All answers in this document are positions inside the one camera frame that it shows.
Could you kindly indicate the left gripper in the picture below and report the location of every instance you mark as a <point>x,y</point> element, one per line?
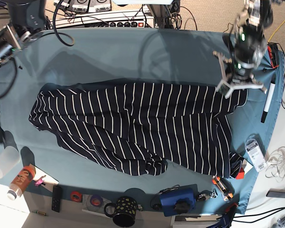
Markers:
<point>238,78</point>

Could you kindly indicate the navy white striped t-shirt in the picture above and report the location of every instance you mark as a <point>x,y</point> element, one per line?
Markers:
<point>137,128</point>

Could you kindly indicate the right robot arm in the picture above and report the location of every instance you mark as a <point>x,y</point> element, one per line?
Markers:
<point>27,19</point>

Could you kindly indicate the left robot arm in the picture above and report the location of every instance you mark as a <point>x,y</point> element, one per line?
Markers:
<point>247,45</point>

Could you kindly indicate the black white marker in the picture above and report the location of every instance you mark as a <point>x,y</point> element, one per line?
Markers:
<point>268,101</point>

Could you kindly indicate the orange black power strip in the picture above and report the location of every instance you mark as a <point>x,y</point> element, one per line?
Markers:
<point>273,52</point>

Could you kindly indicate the teal tablecloth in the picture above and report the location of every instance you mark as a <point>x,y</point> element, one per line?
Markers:
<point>101,57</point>

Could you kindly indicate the clear plastic package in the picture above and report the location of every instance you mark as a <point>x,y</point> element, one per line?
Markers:
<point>256,155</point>

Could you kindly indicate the white paper card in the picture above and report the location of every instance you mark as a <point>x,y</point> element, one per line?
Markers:
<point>246,166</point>

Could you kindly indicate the red cube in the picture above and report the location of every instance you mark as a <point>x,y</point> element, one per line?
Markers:
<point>241,174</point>

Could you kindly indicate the orange black utility knife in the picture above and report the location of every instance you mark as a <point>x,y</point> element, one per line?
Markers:
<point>226,193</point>

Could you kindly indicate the metal keyring clip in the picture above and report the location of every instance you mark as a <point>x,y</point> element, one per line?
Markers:
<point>204,196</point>

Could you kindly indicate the blue box with knob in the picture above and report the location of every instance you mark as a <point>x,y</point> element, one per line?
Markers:
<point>176,202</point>

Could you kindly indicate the black mug yellow pattern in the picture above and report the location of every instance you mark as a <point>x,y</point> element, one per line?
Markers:
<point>123,212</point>

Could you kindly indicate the purple tape roll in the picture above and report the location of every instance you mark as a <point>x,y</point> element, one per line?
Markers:
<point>96,200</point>

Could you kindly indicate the orange tape roll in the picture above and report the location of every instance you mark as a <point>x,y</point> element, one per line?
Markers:
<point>76,196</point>

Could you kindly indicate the black remote control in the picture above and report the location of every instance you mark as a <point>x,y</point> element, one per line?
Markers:
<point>56,198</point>

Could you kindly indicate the white paper sheet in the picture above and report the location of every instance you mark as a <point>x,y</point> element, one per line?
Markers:
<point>39,174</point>

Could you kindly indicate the pink toy figure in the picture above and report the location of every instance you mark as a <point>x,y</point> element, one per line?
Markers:
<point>40,181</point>

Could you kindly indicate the orange labelled bottle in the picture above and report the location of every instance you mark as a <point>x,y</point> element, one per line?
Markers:
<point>21,182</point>

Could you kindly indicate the translucent plastic cup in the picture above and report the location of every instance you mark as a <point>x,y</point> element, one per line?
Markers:
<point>9,158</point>

